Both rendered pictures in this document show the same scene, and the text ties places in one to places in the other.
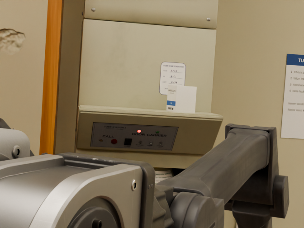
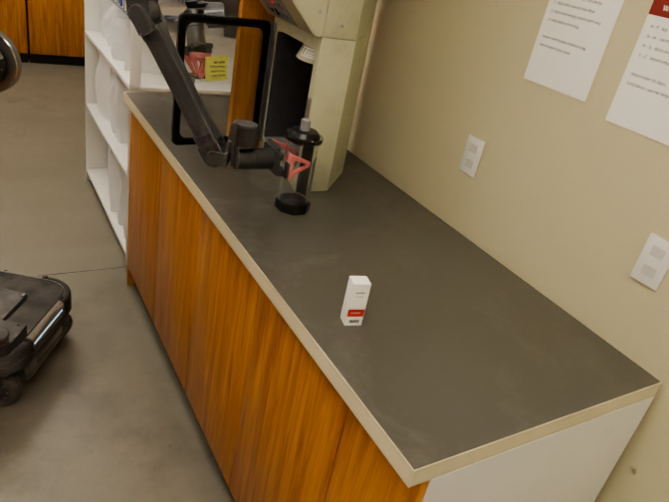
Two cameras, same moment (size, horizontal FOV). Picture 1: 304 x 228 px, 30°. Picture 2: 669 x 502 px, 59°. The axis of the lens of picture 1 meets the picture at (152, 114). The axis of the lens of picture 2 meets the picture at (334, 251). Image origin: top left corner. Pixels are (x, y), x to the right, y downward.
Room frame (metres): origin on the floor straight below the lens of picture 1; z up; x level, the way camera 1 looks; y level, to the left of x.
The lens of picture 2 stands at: (0.75, -1.76, 1.68)
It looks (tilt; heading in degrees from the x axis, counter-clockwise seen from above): 28 degrees down; 64
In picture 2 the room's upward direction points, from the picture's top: 12 degrees clockwise
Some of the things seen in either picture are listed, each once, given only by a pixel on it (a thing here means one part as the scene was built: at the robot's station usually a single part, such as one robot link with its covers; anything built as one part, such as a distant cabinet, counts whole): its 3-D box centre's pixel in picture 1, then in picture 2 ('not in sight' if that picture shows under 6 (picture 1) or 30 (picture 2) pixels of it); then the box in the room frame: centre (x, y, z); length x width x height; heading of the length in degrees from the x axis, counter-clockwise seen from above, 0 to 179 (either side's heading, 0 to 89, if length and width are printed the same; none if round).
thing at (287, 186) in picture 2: not in sight; (298, 170); (1.33, -0.25, 1.06); 0.11 x 0.11 x 0.21
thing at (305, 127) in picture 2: not in sight; (304, 130); (1.33, -0.25, 1.18); 0.09 x 0.09 x 0.07
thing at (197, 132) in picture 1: (147, 131); (282, 4); (1.29, 0.01, 1.46); 0.32 x 0.11 x 0.10; 99
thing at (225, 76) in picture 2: not in sight; (220, 83); (1.17, 0.12, 1.19); 0.30 x 0.01 x 0.40; 15
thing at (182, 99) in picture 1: (181, 98); not in sight; (1.31, -0.07, 1.54); 0.05 x 0.05 x 0.06; 22
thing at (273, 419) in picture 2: not in sight; (293, 319); (1.44, -0.15, 0.45); 2.05 x 0.67 x 0.90; 99
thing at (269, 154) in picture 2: not in sight; (264, 158); (1.22, -0.27, 1.10); 0.10 x 0.07 x 0.07; 99
